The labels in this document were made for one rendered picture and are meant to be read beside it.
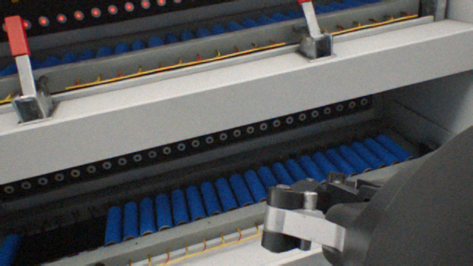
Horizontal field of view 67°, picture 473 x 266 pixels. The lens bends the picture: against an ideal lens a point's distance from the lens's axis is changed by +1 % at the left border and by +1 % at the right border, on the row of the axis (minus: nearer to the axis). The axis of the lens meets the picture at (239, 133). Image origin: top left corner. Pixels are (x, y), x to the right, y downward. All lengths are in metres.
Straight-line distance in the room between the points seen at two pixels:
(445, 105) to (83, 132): 0.42
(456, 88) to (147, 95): 0.36
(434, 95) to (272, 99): 0.26
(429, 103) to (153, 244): 0.40
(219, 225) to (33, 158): 0.20
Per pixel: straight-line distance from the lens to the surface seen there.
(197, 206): 0.45
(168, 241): 0.41
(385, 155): 0.52
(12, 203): 0.56
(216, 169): 0.50
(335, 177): 0.24
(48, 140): 0.34
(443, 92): 0.52
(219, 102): 0.33
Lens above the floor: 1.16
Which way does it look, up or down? 14 degrees down
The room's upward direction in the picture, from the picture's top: 12 degrees counter-clockwise
